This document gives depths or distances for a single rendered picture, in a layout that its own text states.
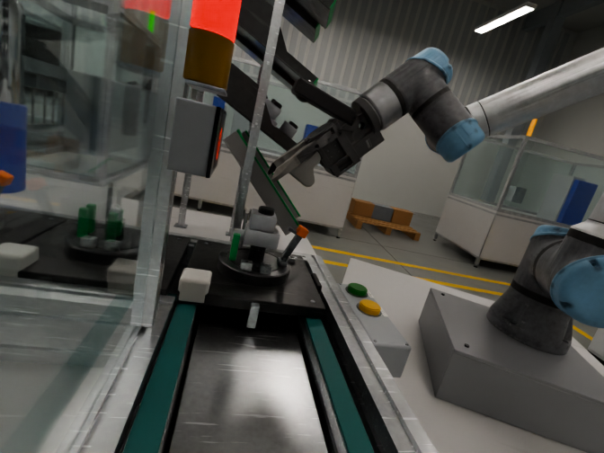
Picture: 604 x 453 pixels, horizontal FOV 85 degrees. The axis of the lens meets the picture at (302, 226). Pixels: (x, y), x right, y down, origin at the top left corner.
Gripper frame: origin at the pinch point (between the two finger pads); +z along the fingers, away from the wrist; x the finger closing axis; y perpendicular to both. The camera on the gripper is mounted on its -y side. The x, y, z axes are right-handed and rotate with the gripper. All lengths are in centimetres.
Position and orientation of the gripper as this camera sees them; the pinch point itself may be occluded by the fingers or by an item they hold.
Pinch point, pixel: (271, 170)
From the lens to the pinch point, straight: 60.3
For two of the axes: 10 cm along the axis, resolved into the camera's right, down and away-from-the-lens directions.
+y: 5.6, 7.6, 3.4
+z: -8.1, 5.8, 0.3
